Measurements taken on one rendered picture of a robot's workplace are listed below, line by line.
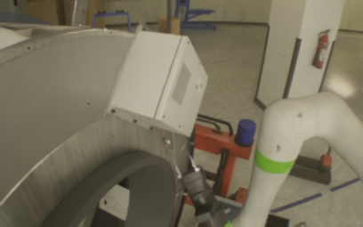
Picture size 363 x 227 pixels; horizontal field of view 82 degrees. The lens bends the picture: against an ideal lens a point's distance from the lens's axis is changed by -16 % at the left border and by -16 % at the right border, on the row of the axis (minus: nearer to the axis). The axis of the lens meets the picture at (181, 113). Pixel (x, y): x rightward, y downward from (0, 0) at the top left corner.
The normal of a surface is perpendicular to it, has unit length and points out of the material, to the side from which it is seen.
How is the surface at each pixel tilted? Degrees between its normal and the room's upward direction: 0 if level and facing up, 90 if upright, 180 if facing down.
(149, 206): 72
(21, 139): 90
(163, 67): 47
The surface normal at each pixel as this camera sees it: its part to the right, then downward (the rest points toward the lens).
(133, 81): -0.27, -0.22
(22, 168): 0.92, 0.24
